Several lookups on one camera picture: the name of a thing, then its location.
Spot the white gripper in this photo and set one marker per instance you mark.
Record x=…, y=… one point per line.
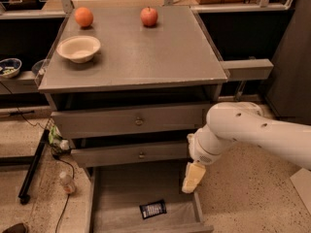
x=203, y=151

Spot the dark blue rxbar wrapper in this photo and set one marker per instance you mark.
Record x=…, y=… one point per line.
x=153, y=209

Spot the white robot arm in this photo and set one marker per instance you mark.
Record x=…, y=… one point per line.
x=230, y=122

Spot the grey middle drawer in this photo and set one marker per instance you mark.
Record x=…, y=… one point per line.
x=124, y=154

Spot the grey drawer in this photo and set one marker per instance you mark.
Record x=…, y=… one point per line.
x=121, y=120
x=118, y=191
x=124, y=154

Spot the brass middle drawer knob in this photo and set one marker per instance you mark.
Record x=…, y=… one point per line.
x=141, y=155

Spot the brass drawer knob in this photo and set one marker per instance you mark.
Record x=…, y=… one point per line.
x=139, y=121
x=141, y=155

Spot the brass top drawer knob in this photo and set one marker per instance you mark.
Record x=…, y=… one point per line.
x=139, y=121

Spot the grey bottom drawer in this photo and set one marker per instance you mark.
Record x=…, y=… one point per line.
x=118, y=191

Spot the grey drawer cabinet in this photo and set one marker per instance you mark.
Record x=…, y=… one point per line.
x=169, y=63

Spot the grey top drawer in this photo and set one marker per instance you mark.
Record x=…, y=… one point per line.
x=121, y=120

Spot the clear plastic bottle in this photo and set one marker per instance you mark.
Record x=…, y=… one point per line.
x=67, y=183

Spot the green white bottle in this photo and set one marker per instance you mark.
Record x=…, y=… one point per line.
x=56, y=140

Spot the red apple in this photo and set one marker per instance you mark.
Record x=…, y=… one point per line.
x=149, y=16

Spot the white bowl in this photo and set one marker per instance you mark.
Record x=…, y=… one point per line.
x=79, y=49

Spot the black stand leg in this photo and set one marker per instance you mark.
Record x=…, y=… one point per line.
x=23, y=195

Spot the dark shoe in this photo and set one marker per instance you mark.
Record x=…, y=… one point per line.
x=17, y=228

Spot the clear plastic container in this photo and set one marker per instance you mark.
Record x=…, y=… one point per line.
x=39, y=69

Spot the blue patterned bowl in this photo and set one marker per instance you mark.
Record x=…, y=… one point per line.
x=9, y=67

